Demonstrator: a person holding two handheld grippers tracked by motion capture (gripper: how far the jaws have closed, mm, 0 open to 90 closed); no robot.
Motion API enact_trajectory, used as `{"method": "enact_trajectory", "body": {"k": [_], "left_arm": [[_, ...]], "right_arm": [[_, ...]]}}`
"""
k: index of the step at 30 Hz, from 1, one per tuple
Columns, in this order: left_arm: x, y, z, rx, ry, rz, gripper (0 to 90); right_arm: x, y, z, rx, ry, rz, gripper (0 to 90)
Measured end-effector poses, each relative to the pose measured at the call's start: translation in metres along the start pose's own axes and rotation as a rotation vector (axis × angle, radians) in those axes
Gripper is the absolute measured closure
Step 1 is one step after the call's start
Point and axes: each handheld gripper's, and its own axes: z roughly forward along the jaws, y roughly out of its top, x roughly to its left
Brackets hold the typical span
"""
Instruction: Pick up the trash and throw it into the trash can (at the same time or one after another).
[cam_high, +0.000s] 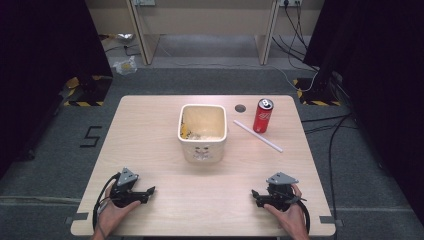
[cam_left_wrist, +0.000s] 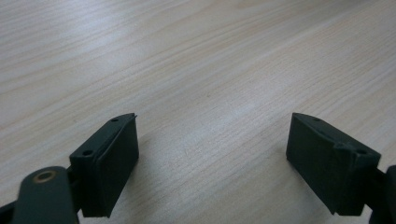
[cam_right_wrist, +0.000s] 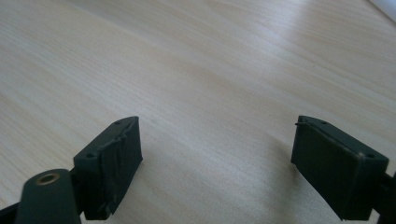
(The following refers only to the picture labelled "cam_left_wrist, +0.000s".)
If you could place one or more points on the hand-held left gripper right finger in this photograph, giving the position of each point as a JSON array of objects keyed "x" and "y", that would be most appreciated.
[{"x": 327, "y": 165}]

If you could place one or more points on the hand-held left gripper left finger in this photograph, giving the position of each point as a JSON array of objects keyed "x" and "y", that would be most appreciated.
[{"x": 106, "y": 168}]

